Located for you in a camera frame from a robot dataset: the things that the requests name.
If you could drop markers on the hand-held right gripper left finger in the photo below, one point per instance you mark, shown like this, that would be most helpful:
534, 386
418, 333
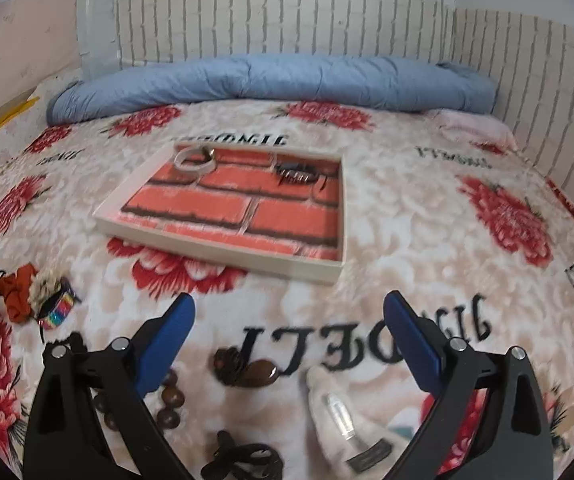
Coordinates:
167, 345

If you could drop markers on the black hair clip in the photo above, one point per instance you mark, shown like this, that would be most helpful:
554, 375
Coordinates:
294, 175

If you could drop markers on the rolled blue quilt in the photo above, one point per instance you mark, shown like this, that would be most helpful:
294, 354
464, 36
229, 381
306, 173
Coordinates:
267, 77

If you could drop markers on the beige plush hair clip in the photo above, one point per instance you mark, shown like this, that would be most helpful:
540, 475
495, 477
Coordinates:
324, 395

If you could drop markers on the orange scrunchie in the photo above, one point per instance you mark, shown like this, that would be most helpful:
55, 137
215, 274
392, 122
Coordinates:
17, 300

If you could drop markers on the black scrunchie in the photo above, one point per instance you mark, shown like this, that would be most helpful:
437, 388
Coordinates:
247, 460

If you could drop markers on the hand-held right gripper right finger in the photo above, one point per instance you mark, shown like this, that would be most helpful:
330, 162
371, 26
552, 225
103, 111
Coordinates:
412, 345

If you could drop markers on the colourful hair accessories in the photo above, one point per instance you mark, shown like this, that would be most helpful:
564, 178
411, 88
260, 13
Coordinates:
59, 312

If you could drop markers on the clear plastic sheet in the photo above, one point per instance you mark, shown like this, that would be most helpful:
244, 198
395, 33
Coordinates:
97, 20

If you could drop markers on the brown hair clip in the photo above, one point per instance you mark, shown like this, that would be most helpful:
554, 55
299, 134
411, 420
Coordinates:
259, 372

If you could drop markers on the floral printed blanket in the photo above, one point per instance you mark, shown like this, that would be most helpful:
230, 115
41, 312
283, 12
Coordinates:
407, 220

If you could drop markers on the white tray with brick print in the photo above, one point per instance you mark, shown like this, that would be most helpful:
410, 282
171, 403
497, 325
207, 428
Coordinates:
227, 210

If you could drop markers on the white bangle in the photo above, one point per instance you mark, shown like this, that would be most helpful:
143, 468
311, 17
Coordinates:
194, 171

